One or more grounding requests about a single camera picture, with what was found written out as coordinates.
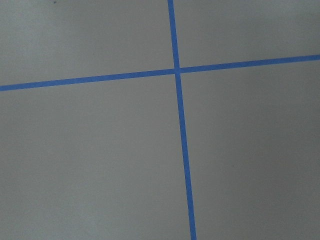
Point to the brown paper table cover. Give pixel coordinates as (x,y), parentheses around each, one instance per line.
(159,119)

